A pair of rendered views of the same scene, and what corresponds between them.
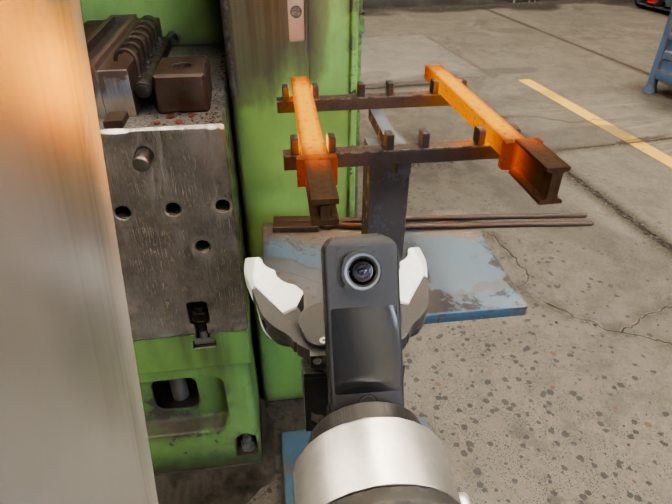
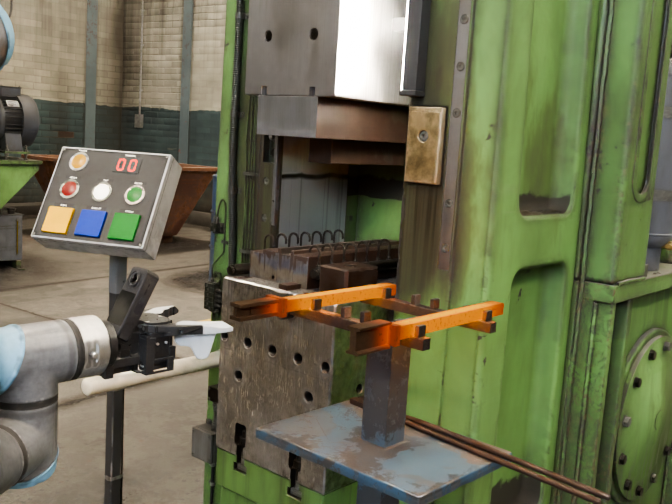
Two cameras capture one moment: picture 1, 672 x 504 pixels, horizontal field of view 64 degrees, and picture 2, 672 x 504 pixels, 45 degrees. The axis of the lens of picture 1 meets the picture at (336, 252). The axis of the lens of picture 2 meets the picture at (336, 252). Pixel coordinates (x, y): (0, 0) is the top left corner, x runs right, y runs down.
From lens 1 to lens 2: 118 cm
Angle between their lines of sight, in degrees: 52
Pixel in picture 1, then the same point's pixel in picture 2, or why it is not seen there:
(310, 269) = (330, 423)
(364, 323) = (126, 297)
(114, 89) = (299, 268)
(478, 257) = (449, 469)
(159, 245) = (285, 385)
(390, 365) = (123, 315)
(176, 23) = not seen: hidden behind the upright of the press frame
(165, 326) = (273, 460)
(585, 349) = not seen: outside the picture
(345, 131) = (473, 359)
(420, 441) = (95, 324)
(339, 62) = (474, 295)
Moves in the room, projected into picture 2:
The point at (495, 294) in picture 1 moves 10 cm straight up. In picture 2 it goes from (411, 483) to (415, 426)
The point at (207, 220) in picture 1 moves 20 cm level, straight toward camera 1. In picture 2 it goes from (314, 376) to (258, 396)
